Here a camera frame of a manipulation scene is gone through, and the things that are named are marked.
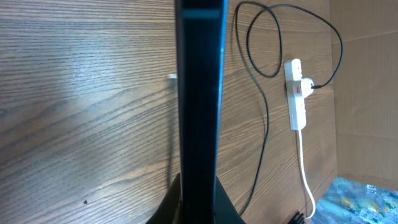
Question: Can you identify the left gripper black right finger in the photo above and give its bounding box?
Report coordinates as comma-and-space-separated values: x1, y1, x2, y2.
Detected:
213, 178, 245, 224

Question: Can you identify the white USB charger plug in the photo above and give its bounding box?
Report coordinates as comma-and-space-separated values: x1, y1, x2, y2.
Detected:
296, 78, 314, 98

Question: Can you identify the white power extension strip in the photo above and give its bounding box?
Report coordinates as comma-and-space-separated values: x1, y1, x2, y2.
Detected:
284, 58, 307, 131

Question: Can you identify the blue patterned mat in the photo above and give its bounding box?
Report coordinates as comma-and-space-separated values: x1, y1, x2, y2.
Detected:
311, 177, 397, 224

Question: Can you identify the black USB charging cable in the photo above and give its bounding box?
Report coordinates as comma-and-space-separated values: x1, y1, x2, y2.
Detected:
167, 1, 344, 217

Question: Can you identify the white extension strip cord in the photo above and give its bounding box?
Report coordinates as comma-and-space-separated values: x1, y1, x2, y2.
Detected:
297, 129, 317, 220

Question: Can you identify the Samsung Galaxy smartphone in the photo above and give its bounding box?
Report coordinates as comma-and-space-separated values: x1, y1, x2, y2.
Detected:
175, 0, 228, 223

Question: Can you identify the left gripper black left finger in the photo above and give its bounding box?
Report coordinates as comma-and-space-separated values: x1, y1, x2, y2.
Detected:
147, 174, 181, 224

